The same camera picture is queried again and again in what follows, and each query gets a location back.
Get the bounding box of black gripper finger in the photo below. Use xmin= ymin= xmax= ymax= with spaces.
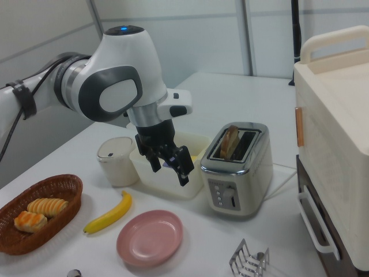
xmin=145 ymin=147 xmax=163 ymax=173
xmin=168 ymin=145 xmax=195 ymax=187

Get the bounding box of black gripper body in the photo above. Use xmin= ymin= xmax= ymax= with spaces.
xmin=134 ymin=119 xmax=178 ymax=157

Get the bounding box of brown bread slice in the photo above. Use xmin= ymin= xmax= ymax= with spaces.
xmin=218 ymin=124 xmax=240 ymax=160

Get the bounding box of pink plate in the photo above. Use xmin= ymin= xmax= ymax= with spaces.
xmin=116 ymin=209 xmax=184 ymax=267

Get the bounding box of long striped bread roll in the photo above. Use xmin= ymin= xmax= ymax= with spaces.
xmin=27 ymin=197 xmax=70 ymax=218

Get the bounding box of white rectangular plastic bin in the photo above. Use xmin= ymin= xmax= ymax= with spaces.
xmin=129 ymin=130 xmax=213 ymax=200

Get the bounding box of white round lidded canister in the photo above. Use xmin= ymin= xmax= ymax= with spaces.
xmin=96 ymin=136 xmax=141 ymax=188

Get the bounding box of cream and chrome toaster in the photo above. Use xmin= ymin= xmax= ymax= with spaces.
xmin=200 ymin=122 xmax=274 ymax=222

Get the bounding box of yellow banana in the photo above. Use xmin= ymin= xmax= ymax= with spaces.
xmin=83 ymin=190 xmax=133 ymax=235

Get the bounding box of brown wicker basket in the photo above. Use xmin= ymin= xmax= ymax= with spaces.
xmin=0 ymin=174 xmax=84 ymax=256

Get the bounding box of metal toast rack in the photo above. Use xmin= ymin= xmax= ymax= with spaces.
xmin=229 ymin=238 xmax=270 ymax=277

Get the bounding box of dark brown oven unit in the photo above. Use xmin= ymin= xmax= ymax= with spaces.
xmin=296 ymin=155 xmax=361 ymax=277

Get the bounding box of orange glazed pastry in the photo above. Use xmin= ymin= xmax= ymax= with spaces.
xmin=14 ymin=210 xmax=48 ymax=233

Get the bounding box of black pole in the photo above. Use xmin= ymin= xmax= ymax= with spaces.
xmin=290 ymin=0 xmax=303 ymax=63

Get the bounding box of white toaster power cable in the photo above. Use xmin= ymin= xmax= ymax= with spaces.
xmin=264 ymin=163 xmax=298 ymax=200

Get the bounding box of copper cabinet door handle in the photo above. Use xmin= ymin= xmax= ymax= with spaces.
xmin=295 ymin=107 xmax=305 ymax=148

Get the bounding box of black cable strap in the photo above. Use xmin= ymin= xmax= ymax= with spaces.
xmin=5 ymin=80 xmax=37 ymax=121

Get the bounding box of white oven bar handle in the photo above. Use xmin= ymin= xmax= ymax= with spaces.
xmin=296 ymin=184 xmax=341 ymax=261

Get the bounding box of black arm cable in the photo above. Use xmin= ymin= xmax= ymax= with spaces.
xmin=0 ymin=54 xmax=73 ymax=164

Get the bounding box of cream cabinet with top handle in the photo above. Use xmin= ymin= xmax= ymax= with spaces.
xmin=293 ymin=25 xmax=369 ymax=272

